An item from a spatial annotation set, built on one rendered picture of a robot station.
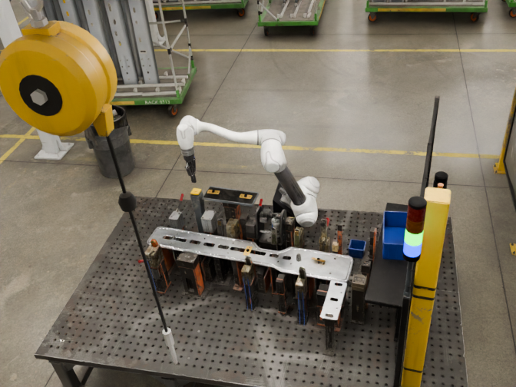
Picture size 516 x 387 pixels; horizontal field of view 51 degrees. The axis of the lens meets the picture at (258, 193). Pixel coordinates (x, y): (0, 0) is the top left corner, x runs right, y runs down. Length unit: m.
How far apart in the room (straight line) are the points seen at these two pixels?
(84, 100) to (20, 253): 4.96
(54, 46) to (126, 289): 3.20
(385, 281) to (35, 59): 2.72
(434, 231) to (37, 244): 4.20
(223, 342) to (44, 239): 2.82
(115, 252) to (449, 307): 2.37
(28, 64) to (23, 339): 4.19
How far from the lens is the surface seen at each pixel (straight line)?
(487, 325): 4.51
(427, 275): 2.53
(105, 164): 6.17
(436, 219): 2.31
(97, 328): 3.71
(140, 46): 7.35
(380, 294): 3.17
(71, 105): 0.78
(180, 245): 3.62
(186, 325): 3.54
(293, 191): 3.61
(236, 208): 3.69
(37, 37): 0.78
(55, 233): 5.75
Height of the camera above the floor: 3.38
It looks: 37 degrees down
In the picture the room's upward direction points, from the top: 6 degrees counter-clockwise
